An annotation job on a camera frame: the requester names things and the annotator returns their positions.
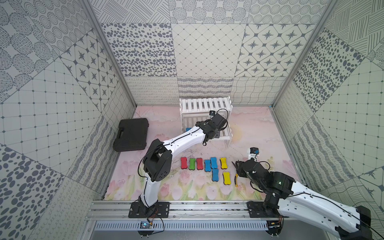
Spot yellow eraser top shelf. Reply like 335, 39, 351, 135
220, 158, 228, 170

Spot blue eraser top shelf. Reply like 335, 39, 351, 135
204, 160, 212, 172
210, 157, 218, 169

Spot red eraser top shelf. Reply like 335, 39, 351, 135
196, 158, 204, 170
181, 157, 188, 169

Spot green eraser top shelf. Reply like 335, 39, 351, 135
189, 158, 196, 171

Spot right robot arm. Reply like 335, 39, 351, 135
233, 159, 373, 240

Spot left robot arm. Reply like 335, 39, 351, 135
138, 113, 228, 210

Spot white wooden two-tier shelf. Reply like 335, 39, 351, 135
180, 97, 233, 151

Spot black plastic tool case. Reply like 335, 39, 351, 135
113, 118, 149, 153

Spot yellow handled pliers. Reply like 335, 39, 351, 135
232, 161, 241, 188

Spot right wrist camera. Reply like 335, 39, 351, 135
248, 147, 260, 162

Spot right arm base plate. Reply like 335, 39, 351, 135
247, 201, 285, 218

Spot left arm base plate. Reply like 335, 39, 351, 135
129, 201, 170, 219

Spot aluminium mounting rail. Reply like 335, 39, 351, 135
85, 199, 334, 221

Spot white cable duct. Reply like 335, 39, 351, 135
95, 220, 268, 231

